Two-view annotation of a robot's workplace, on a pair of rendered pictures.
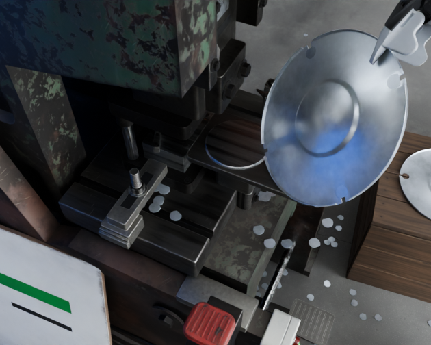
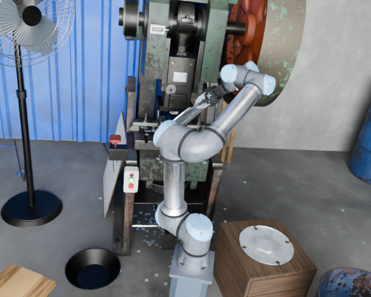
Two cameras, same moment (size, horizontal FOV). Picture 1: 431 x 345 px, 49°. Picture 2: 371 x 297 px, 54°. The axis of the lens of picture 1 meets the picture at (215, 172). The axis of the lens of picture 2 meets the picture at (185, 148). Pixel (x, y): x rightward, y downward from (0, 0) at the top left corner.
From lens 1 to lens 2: 1.63 m
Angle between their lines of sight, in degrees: 45
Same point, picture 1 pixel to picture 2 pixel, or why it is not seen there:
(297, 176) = not seen: hidden behind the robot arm
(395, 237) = (222, 238)
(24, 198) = (130, 115)
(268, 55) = (310, 202)
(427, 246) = (228, 250)
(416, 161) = (268, 230)
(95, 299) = not seen: hidden behind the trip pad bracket
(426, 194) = (252, 237)
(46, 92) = (148, 86)
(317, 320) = (171, 243)
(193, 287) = (131, 150)
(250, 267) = (146, 157)
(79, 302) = not seen: hidden behind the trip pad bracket
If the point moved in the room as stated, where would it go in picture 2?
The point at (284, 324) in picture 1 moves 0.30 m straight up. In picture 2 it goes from (134, 168) to (137, 116)
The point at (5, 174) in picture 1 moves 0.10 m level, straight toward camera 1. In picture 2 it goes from (131, 104) to (123, 109)
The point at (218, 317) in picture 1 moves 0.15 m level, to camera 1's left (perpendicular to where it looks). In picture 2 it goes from (118, 138) to (106, 126)
